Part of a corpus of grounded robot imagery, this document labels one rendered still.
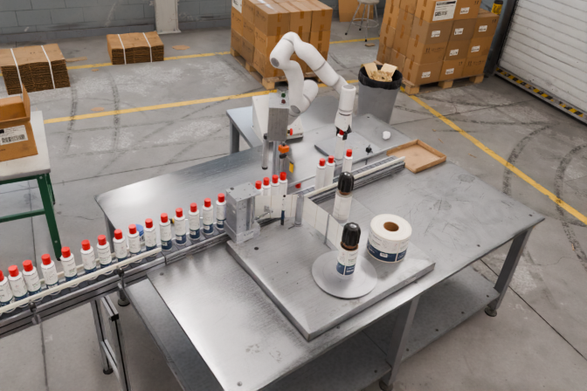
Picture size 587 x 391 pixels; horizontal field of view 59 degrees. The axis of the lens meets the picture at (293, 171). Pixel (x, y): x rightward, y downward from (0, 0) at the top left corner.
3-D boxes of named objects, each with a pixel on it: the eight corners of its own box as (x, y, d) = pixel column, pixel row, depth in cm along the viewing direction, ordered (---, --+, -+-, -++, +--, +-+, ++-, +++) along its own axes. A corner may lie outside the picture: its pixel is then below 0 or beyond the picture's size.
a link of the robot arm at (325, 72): (311, 61, 300) (342, 99, 313) (312, 72, 287) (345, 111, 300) (323, 51, 297) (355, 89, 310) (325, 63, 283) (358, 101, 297)
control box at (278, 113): (266, 140, 263) (268, 106, 253) (267, 125, 277) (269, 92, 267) (286, 141, 264) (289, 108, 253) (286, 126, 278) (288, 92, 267)
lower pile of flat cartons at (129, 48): (112, 65, 640) (109, 48, 628) (107, 50, 681) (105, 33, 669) (165, 61, 663) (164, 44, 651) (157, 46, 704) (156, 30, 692)
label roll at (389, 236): (394, 233, 273) (399, 211, 265) (413, 258, 258) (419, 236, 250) (360, 238, 267) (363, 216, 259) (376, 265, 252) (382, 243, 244)
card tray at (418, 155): (415, 173, 332) (416, 168, 330) (386, 154, 349) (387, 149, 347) (445, 161, 348) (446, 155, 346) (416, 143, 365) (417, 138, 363)
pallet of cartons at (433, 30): (410, 97, 627) (431, 0, 564) (369, 70, 688) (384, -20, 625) (483, 84, 677) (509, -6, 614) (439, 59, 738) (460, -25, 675)
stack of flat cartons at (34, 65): (7, 95, 555) (0, 67, 537) (2, 76, 593) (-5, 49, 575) (71, 86, 584) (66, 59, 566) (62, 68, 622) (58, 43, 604)
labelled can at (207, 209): (206, 236, 260) (205, 203, 249) (201, 230, 264) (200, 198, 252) (215, 233, 263) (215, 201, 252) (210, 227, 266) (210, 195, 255)
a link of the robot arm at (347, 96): (337, 103, 308) (339, 110, 300) (341, 82, 300) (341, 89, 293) (351, 104, 308) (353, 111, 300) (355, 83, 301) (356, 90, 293)
